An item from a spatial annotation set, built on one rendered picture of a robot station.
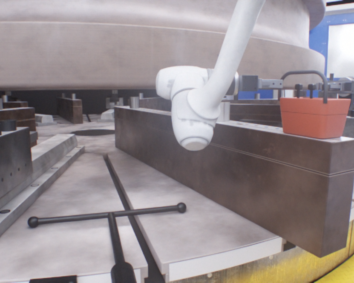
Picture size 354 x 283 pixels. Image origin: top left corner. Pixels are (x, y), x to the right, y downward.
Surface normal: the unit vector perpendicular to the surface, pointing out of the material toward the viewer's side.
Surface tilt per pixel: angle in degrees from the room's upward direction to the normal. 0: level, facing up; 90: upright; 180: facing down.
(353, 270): 0
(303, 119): 97
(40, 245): 0
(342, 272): 0
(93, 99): 90
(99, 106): 90
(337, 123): 97
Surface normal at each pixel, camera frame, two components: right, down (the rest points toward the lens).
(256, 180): -0.88, 0.07
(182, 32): 0.42, 0.15
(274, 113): -0.29, 0.16
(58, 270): 0.00, -0.99
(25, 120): 0.96, 0.05
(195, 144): 0.00, 0.88
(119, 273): -0.33, -0.91
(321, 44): -0.64, 0.13
